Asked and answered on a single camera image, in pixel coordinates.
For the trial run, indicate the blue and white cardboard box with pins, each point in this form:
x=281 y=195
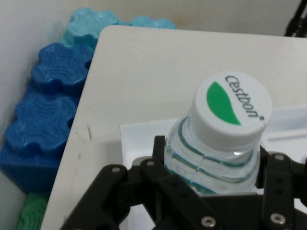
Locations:
x=141 y=136

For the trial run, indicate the dark blue foam block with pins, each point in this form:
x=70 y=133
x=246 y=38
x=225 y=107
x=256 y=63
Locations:
x=62 y=64
x=36 y=127

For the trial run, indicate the green foam block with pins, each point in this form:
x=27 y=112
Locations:
x=32 y=213

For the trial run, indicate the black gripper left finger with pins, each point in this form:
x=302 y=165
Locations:
x=120 y=191

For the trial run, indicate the black tripod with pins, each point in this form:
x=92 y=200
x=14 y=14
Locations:
x=296 y=24

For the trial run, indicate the clear water bottle green label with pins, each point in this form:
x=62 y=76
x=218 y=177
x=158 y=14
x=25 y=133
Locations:
x=227 y=112

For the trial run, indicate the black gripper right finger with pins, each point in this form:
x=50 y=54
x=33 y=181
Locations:
x=280 y=187

